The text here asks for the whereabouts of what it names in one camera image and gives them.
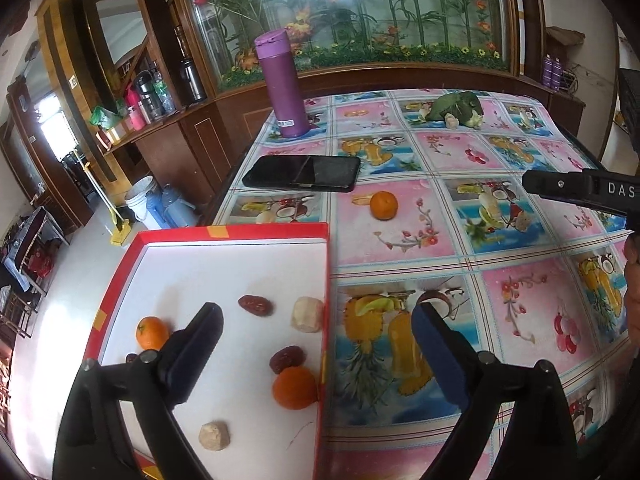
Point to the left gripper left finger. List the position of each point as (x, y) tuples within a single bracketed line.
[(93, 441)]

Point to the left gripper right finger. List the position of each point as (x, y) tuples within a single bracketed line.
[(539, 442)]

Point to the orange tangerine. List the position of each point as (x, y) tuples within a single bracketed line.
[(151, 333), (295, 388), (383, 205)]

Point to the person right hand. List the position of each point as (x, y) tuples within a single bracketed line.
[(632, 296)]

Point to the red white shallow box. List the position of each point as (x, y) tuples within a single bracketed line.
[(171, 274)]

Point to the purple spray bottles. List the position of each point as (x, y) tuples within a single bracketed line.
[(551, 73)]

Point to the green leaf vegetable bundle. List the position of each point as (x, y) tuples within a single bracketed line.
[(464, 107)]

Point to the blue thermos jug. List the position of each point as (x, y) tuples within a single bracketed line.
[(169, 209)]

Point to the colourful fruit pattern tablecloth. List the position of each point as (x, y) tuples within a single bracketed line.
[(519, 276)]

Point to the white plastic bucket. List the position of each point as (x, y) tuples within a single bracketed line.
[(141, 199)]

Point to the floral glass partition panel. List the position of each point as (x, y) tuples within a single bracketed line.
[(337, 33)]

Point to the black smartphone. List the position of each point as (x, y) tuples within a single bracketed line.
[(320, 173)]

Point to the purple thermos bottle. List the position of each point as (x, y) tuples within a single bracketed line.
[(275, 57)]

